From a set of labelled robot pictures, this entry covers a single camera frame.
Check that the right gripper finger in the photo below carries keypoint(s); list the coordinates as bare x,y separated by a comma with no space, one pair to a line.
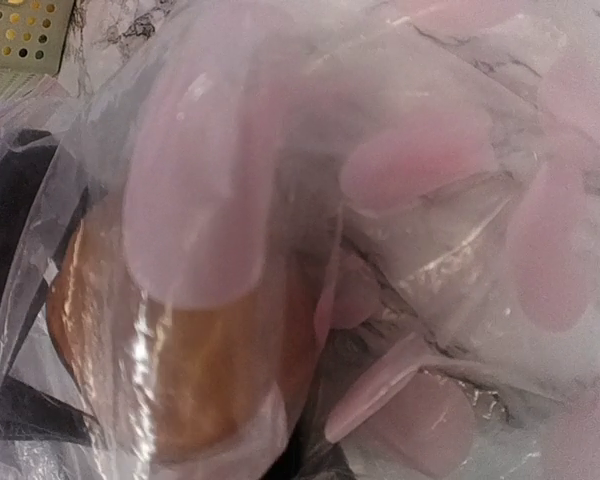
308,455

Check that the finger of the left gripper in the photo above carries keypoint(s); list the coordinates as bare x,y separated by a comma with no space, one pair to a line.
22,170
27,414

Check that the green plastic basket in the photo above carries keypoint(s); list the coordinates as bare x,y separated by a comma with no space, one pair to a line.
32,39

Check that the clear zip top bag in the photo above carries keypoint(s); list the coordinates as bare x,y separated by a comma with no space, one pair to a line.
438,164

